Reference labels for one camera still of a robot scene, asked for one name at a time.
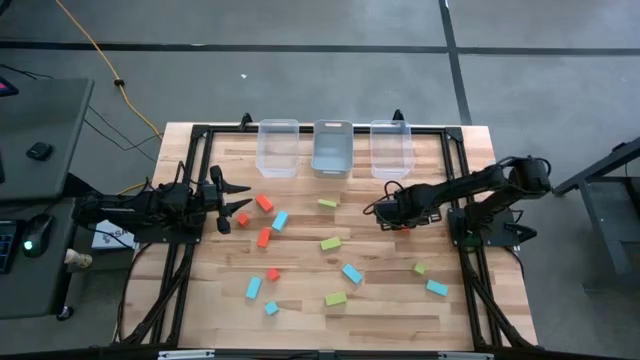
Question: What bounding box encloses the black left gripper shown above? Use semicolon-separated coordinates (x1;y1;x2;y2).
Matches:
207;164;254;236

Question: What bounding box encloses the clear plastic bin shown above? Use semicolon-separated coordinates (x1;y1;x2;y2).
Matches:
255;118;301;179
369;119;415;181

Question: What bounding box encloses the grey plastic bin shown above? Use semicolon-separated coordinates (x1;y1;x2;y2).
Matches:
310;119;355;180

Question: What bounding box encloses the white printed booklet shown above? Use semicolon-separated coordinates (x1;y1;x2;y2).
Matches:
90;218;139;250

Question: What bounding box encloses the black desk leg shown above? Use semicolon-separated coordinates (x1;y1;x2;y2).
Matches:
63;172;109;201

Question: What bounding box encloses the beige crumpled object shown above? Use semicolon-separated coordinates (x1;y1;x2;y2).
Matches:
63;248;94;270

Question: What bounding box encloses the black computer mouse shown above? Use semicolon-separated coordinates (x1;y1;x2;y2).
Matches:
19;213;55;259

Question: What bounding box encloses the small black puck device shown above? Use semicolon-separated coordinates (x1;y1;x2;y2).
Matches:
25;141;55;162

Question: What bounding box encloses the dark grey desk top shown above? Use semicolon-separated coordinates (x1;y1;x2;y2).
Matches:
0;197;82;321
0;77;95;201

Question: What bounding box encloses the black crossbar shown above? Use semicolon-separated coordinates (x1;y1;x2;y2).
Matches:
0;342;640;360

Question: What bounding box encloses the black keyboard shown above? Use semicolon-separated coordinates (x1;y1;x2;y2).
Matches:
0;219;20;275

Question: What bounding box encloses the black device with pink light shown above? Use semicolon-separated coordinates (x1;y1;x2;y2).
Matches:
0;75;20;99

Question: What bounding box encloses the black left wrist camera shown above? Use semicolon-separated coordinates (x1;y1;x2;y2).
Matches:
198;181;222;213

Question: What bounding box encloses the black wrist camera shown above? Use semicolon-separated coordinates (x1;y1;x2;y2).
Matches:
373;198;402;224
198;181;222;213

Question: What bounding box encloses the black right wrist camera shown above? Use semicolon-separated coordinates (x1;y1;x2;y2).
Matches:
373;198;402;224

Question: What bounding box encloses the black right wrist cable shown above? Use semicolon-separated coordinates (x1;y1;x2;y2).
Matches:
362;179;404;217

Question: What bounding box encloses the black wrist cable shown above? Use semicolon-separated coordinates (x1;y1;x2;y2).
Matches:
362;179;404;217
173;159;202;189

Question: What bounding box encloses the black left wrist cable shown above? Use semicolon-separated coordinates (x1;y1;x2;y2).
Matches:
173;159;202;189

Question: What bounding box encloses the black aluminium table frame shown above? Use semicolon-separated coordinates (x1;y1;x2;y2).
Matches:
112;112;539;351

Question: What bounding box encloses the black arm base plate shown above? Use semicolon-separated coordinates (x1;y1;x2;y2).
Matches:
447;207;521;247
132;204;206;245

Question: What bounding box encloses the silver metal bracket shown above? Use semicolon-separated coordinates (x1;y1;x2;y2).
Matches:
158;350;216;360
438;351;495;360

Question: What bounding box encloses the thin black floor cable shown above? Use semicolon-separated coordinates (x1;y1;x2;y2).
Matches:
82;104;164;164
0;63;55;81

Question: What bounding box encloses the yellow extension cable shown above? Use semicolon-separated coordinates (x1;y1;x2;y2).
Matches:
53;0;165;142

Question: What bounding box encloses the black side table frame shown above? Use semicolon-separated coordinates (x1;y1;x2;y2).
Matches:
551;135;640;291

